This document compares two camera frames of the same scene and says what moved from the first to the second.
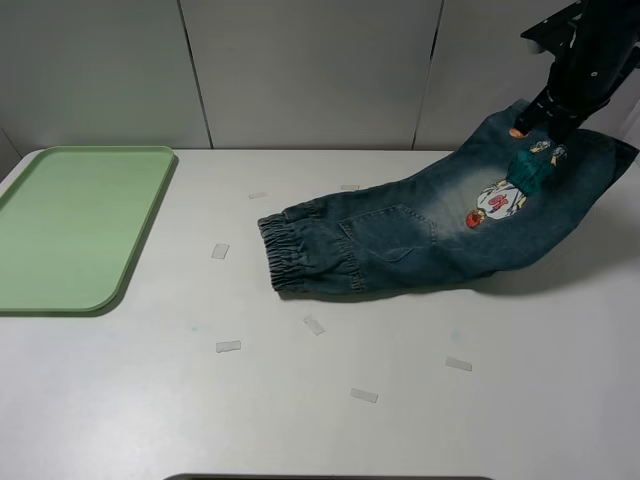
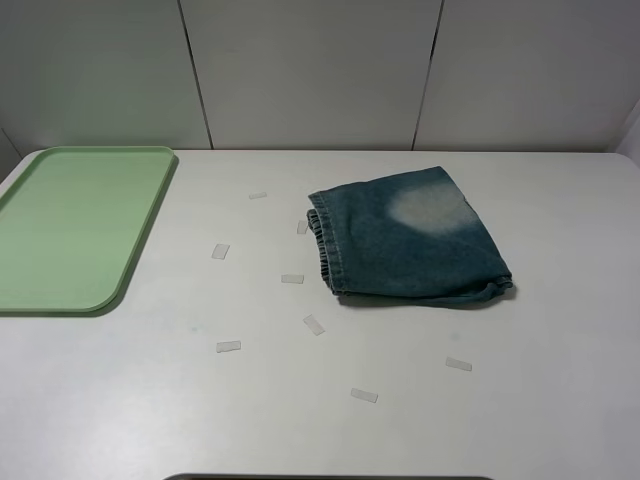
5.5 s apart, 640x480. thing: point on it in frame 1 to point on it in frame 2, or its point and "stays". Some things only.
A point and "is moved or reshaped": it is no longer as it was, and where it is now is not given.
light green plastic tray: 72,222 stays
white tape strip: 454,362 stays
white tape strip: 314,325 stays
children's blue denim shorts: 506,203 is moved or reshaped
